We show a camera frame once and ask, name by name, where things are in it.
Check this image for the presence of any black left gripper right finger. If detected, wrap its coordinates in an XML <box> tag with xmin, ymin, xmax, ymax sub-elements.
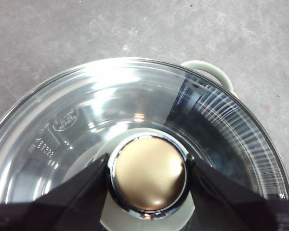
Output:
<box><xmin>186</xmin><ymin>154</ymin><xmax>289</xmax><ymax>231</ymax></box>

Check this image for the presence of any glass lid with green knob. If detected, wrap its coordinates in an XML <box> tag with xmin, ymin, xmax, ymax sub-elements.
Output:
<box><xmin>0</xmin><ymin>57</ymin><xmax>289</xmax><ymax>231</ymax></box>

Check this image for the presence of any pale green electric pot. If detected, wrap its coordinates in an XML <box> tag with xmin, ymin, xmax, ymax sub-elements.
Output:
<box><xmin>179</xmin><ymin>60</ymin><xmax>234</xmax><ymax>93</ymax></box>

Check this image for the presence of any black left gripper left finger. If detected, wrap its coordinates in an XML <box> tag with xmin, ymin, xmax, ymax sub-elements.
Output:
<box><xmin>0</xmin><ymin>153</ymin><xmax>110</xmax><ymax>231</ymax></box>

